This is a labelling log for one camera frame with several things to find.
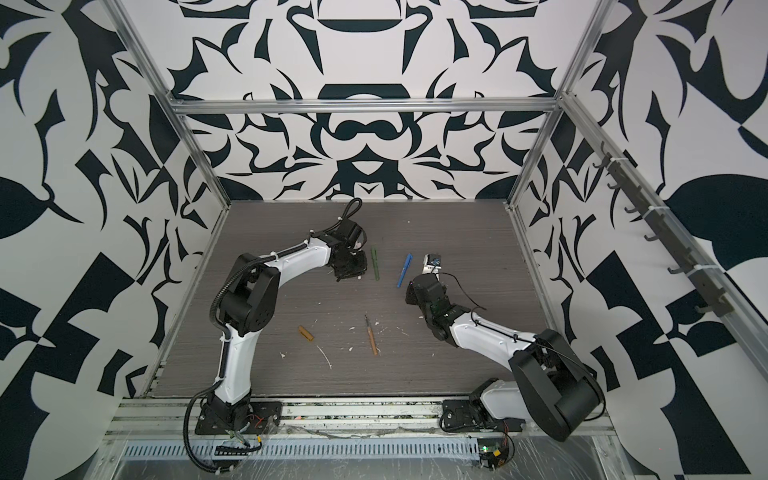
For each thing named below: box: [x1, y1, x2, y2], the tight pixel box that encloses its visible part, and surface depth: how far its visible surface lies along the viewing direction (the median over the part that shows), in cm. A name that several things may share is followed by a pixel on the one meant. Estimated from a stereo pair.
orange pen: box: [364, 314, 379, 356], surface depth 89 cm
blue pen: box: [396, 253, 413, 289], surface depth 103 cm
